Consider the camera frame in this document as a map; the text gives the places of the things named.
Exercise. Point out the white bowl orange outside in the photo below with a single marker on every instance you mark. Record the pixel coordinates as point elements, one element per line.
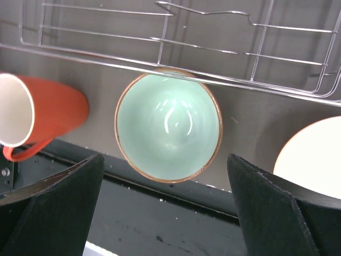
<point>311,158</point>

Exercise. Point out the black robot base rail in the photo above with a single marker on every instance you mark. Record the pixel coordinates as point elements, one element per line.
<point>134,216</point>

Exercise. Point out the orange ceramic mug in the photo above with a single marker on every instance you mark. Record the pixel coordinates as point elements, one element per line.
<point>34,111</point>

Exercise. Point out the mint green ceramic bowl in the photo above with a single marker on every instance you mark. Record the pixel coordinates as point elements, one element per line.
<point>168,125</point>

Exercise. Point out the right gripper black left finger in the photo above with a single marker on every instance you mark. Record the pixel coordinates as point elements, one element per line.
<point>52,216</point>

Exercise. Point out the chrome wire dish rack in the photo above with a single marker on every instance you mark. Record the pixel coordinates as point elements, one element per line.
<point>326,86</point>

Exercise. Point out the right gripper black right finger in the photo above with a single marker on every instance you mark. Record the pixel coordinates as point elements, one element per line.
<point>278,217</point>

